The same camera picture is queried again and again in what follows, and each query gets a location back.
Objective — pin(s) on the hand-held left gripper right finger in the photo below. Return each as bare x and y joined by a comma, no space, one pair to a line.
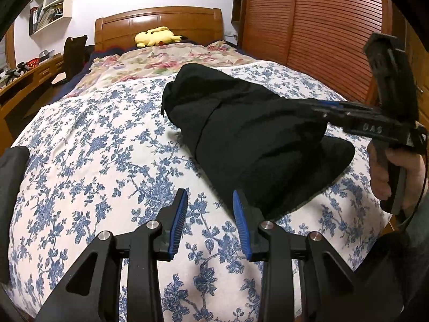
241,228

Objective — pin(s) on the white wall shelf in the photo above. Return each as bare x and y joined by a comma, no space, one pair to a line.
67,6

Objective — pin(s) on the blue floral bedspread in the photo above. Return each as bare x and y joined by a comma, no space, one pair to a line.
100,161

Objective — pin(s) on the red basket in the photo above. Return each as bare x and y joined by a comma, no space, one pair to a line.
33,63

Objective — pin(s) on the yellow plush toy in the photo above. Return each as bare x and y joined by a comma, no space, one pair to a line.
154,37

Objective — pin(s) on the wooden door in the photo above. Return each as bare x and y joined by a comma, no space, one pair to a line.
415,57

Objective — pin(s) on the wooden open shelf column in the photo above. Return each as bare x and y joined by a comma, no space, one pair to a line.
237,10

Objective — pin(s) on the metal bowl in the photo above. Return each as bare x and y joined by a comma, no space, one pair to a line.
46,53

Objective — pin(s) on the person's right hand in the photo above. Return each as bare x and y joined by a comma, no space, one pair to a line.
378,181

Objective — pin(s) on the dark grey cloth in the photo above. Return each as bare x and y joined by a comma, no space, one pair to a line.
11,201

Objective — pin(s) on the row of books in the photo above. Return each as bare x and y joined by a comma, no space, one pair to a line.
43,18

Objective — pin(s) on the pink floral quilt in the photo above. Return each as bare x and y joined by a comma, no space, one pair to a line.
134,63

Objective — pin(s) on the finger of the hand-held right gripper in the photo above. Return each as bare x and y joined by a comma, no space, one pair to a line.
331,111
326,103

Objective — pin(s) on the wooden louvered wardrobe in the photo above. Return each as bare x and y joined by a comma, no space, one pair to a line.
318,23

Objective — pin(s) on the black coat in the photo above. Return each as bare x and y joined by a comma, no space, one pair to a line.
251,134

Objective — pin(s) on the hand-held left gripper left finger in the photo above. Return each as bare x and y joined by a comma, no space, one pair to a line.
177,221

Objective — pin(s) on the wooden bed headboard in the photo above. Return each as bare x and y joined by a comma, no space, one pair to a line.
120,26

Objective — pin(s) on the dark brown chair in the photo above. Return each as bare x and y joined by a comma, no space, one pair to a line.
75,57

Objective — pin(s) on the person's right forearm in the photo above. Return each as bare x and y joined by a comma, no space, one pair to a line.
385,275

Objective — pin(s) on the black tripod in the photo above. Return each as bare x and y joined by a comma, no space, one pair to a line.
15,72

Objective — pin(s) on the wooden desk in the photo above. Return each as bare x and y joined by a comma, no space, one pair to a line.
30,80

